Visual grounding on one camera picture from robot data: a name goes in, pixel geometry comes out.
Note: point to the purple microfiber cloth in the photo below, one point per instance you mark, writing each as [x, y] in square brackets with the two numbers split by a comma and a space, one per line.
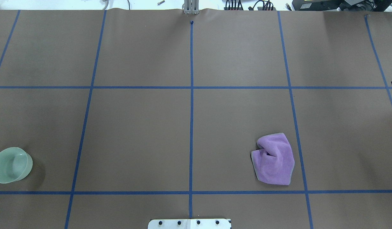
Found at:
[273, 161]

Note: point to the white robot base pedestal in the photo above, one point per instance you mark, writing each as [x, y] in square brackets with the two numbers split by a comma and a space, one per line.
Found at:
[190, 224]

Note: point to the mint green bowl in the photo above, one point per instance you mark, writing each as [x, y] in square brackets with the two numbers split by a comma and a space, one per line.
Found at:
[15, 165]

